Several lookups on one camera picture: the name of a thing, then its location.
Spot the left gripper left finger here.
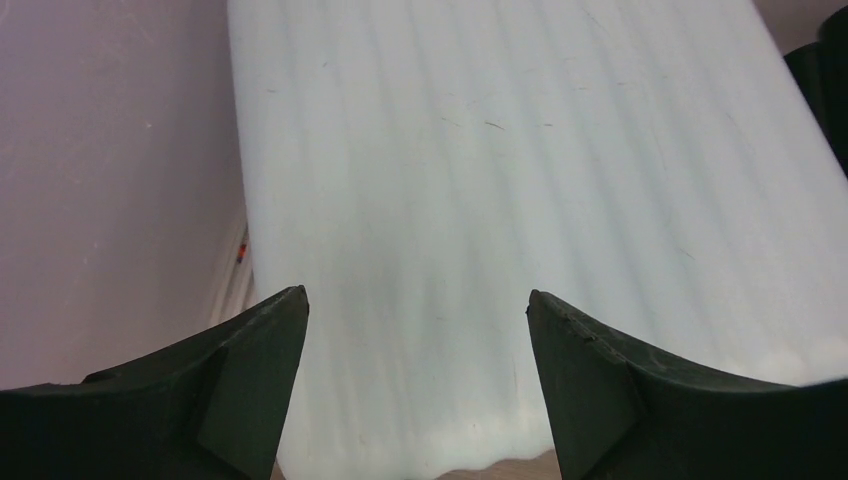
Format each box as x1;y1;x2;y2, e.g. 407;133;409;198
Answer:
1;286;309;479

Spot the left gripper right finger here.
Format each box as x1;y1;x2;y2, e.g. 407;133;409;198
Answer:
526;290;847;479

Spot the light blue hard-shell suitcase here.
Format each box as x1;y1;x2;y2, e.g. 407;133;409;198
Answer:
228;1;847;479

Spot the black and pink drawer box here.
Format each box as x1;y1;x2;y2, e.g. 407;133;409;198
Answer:
784;6;847;174

